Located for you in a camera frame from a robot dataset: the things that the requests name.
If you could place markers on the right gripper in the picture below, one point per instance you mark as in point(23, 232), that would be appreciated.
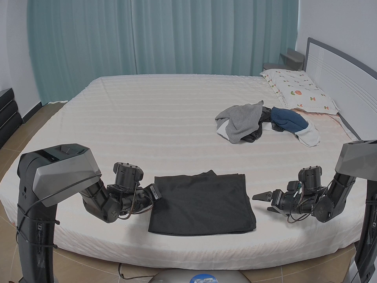
point(282, 200)

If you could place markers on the black T-shirt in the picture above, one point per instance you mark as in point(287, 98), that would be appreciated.
point(200, 202)

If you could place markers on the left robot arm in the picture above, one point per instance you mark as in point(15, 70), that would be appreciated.
point(59, 166)

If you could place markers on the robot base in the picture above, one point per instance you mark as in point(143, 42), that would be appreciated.
point(197, 277)

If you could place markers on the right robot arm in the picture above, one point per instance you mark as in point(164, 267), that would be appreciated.
point(353, 164)

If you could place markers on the pile of clothes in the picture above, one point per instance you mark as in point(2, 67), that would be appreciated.
point(244, 122)

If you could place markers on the bed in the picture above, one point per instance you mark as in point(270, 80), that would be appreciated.
point(176, 113)

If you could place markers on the white printed pillow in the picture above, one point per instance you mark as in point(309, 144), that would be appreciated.
point(300, 90)

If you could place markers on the grey bedside table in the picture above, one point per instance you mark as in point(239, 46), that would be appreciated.
point(290, 58)

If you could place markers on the blue-green curtain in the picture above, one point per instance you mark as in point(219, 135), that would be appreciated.
point(82, 40)
point(215, 25)

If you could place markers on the black chest of drawers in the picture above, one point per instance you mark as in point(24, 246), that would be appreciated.
point(8, 116)

